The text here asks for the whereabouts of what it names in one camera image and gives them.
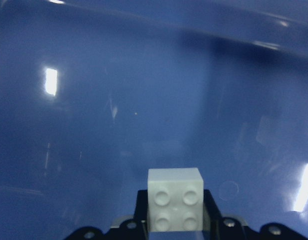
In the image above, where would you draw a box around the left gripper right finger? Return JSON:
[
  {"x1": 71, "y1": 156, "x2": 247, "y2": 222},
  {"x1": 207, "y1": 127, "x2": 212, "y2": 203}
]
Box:
[{"x1": 202, "y1": 189, "x2": 222, "y2": 240}]

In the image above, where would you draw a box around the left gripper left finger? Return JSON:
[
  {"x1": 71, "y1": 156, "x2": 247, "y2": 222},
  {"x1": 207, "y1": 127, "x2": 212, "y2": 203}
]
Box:
[{"x1": 133, "y1": 189, "x2": 149, "y2": 240}]

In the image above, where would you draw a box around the white block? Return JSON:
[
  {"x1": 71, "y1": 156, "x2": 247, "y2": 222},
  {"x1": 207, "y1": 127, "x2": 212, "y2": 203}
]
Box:
[{"x1": 147, "y1": 167, "x2": 204, "y2": 232}]

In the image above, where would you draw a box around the blue plastic tray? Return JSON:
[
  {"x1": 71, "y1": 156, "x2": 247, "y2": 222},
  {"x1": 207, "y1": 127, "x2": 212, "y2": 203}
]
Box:
[{"x1": 0, "y1": 0, "x2": 308, "y2": 240}]

